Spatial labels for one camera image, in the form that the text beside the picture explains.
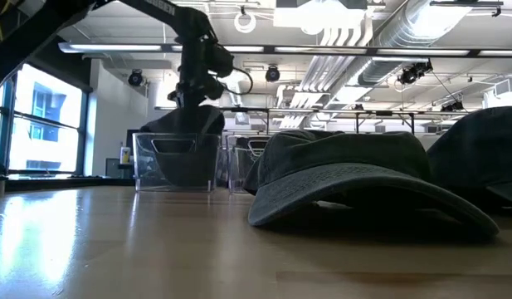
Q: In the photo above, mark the white ceiling unit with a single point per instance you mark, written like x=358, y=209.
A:
x=318, y=18

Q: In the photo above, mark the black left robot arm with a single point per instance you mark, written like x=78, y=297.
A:
x=31, y=37

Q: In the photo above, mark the black ceiling spotlight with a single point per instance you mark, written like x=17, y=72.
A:
x=272, y=74
x=135, y=78

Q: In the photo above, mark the clear plastic bin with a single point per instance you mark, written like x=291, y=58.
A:
x=235, y=174
x=143, y=182

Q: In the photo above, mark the black ceiling camera cluster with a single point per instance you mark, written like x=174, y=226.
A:
x=413, y=72
x=452, y=107

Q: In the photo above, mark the dark cabinet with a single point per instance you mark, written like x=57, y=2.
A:
x=114, y=168

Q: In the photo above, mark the long ceiling light bar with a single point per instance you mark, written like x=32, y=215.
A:
x=322, y=50

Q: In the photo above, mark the silver ventilation duct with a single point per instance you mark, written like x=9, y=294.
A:
x=405, y=33

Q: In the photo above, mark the yellow white bottle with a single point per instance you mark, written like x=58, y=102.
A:
x=125, y=155

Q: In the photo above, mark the white ceiling vent duct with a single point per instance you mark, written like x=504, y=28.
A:
x=237, y=97

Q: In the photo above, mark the dark window frame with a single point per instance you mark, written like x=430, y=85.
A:
x=8, y=124

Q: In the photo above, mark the background black rig frame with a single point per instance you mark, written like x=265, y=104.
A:
x=280, y=110

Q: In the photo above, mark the black aluminium table frame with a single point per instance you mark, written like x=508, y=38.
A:
x=73, y=183

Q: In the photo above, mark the dark olive baseball cap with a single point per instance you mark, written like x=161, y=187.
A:
x=363, y=187

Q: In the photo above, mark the white ceiling pipe bundle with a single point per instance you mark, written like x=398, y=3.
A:
x=322, y=74

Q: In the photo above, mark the grey baseball cap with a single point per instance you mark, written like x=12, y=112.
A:
x=185, y=120
x=484, y=149

